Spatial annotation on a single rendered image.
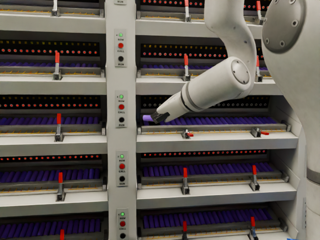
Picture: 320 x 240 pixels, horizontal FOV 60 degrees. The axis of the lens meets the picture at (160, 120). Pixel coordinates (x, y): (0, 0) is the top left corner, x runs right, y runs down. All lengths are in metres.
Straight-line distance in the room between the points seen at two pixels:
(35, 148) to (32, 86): 0.20
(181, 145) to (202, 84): 0.36
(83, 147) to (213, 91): 0.50
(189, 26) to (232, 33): 0.34
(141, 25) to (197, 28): 0.19
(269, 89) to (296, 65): 0.77
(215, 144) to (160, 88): 0.28
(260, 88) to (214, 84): 0.45
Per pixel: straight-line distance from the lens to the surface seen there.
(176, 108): 0.73
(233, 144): 1.04
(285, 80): 0.35
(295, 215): 1.23
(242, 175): 1.14
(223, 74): 0.63
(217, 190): 1.07
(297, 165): 1.17
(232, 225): 1.20
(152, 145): 0.96
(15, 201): 1.07
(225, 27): 0.67
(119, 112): 0.93
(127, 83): 0.94
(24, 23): 1.01
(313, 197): 0.39
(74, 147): 0.96
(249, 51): 0.73
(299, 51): 0.32
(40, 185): 1.08
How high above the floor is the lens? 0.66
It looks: 4 degrees down
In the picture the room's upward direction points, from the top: straight up
